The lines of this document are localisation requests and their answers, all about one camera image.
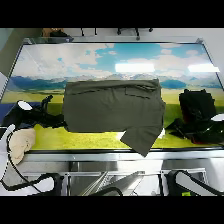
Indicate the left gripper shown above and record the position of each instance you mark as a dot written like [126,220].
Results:
[53,120]

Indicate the olive green shirt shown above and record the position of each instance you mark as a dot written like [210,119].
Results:
[113,106]

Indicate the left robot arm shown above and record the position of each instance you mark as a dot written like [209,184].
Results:
[20,115]

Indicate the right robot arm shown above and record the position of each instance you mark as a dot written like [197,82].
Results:
[203,131]

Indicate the cream garment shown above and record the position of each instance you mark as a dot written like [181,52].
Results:
[23,141]

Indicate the black garment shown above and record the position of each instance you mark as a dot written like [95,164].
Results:
[196,103]

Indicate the silver frame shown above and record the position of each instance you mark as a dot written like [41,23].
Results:
[100,156]

